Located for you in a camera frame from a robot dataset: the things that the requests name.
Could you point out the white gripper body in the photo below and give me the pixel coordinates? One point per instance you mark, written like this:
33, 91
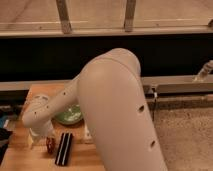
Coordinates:
43, 130

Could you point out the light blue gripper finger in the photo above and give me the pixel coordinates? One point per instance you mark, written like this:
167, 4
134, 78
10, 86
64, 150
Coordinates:
33, 140

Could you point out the white tube bottle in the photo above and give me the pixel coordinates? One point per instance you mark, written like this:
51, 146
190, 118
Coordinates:
87, 136

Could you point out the green bowl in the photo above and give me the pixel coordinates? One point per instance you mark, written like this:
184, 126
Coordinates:
71, 116

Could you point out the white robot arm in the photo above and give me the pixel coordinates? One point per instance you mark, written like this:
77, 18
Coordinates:
111, 97

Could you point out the wooden table post right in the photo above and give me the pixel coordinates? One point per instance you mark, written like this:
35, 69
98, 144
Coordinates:
129, 15

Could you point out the wooden table post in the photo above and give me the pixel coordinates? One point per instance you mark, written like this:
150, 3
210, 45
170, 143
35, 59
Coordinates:
63, 16
129, 15

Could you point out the wooden table post left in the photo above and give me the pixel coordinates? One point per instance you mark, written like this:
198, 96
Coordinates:
63, 16

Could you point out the black striped rectangular block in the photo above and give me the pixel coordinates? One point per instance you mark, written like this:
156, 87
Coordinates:
64, 149

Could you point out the red chili pepper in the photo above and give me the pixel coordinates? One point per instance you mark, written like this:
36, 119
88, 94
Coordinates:
50, 144

